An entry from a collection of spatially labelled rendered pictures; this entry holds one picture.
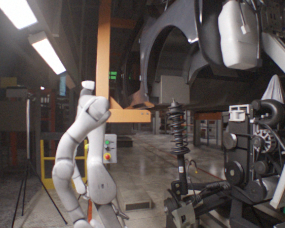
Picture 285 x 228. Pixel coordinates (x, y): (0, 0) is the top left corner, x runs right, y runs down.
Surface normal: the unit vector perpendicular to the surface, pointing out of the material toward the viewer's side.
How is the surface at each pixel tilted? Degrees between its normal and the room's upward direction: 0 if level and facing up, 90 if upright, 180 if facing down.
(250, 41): 87
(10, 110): 90
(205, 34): 91
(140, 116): 90
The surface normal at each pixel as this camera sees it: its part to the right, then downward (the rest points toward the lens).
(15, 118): 0.25, -0.02
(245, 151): -0.97, 0.00
